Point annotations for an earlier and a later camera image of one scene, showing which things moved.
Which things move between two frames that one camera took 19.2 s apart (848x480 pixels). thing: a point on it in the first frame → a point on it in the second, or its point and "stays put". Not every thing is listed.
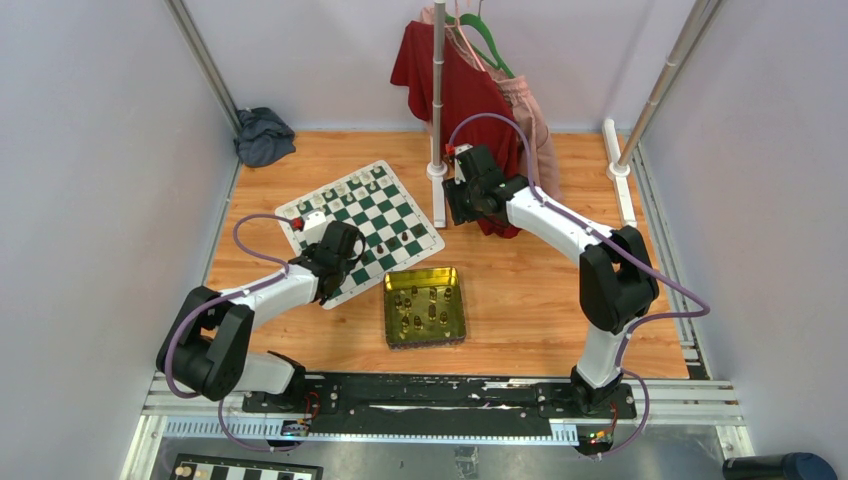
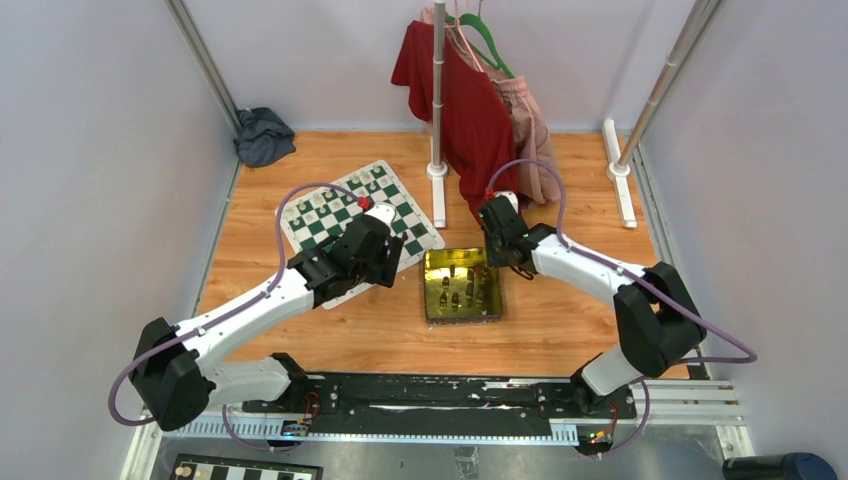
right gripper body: x=474 y=194 → x=494 y=249
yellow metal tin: x=423 y=307 → x=461 y=286
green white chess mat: x=396 y=233 stays put
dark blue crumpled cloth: x=263 y=137 stays put
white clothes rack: x=618 y=171 stays put
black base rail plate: x=468 y=405 stays put
